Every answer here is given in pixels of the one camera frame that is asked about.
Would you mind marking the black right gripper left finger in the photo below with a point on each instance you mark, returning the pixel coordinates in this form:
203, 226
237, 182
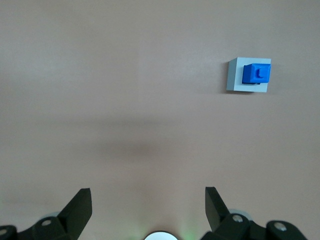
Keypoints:
75, 217

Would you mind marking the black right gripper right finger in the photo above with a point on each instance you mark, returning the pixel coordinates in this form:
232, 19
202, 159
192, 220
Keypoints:
216, 215

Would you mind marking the blue plastic block part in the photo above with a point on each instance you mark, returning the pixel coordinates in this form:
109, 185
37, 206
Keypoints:
252, 73

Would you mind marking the gray square base block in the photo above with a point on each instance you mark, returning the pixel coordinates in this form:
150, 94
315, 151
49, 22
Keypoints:
233, 80

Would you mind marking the brown paper table cover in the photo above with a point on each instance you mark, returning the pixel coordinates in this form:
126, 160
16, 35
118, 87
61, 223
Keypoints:
125, 75

